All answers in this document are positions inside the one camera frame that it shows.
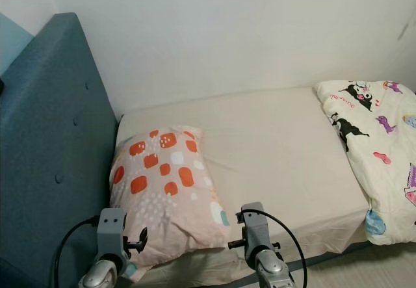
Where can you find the pink pillow with orange patches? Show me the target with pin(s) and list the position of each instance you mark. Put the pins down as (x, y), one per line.
(169, 197)

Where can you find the beige sheeted mattress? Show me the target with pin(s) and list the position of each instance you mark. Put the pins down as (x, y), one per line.
(273, 151)

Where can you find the blue upholstered headboard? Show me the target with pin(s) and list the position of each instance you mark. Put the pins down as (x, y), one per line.
(52, 164)

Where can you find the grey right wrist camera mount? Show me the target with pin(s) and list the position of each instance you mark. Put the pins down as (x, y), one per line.
(255, 231)

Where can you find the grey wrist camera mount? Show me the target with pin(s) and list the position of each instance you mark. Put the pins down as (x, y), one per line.
(255, 231)
(112, 233)

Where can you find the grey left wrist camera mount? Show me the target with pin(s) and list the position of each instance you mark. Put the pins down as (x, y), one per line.
(112, 233)

